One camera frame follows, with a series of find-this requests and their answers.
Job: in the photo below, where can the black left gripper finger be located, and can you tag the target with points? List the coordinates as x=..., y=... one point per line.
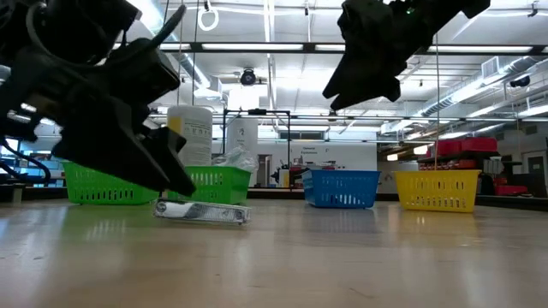
x=171, y=149
x=111, y=137

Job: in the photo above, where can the black background robot arm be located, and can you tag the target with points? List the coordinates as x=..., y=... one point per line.
x=284, y=175

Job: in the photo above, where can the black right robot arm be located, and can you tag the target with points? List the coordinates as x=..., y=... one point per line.
x=471, y=6

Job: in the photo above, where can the black hanging camera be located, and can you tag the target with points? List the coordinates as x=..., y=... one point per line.
x=520, y=81

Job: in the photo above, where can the white wipes canister yellow label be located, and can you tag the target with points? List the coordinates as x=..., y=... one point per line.
x=194, y=137

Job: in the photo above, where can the black overhead frame bar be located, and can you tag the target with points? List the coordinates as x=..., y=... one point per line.
x=252, y=47

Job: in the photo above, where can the green plastic basket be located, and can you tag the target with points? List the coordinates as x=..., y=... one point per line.
x=94, y=188
x=222, y=184

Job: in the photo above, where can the black background rig frame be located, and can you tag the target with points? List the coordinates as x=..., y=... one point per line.
x=257, y=112

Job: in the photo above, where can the small red storage bin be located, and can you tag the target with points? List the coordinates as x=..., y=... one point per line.
x=509, y=190

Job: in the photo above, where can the white poster pillar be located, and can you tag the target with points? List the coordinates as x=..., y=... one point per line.
x=242, y=137

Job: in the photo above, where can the large red storage bins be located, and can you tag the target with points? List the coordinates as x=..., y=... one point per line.
x=466, y=146

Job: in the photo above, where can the yellow plastic basket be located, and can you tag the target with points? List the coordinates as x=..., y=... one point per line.
x=436, y=190

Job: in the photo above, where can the dark door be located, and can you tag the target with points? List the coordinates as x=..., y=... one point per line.
x=537, y=175

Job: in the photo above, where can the black overhead camera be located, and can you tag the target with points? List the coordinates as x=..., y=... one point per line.
x=248, y=78

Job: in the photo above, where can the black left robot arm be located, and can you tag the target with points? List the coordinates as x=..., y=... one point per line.
x=85, y=25

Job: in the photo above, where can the clear plastic wrapper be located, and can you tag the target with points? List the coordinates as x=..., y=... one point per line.
x=237, y=159

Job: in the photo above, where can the blue plastic basket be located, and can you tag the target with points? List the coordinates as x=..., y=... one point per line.
x=342, y=188

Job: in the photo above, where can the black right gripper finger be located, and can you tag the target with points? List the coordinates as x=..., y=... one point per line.
x=347, y=75
x=372, y=87

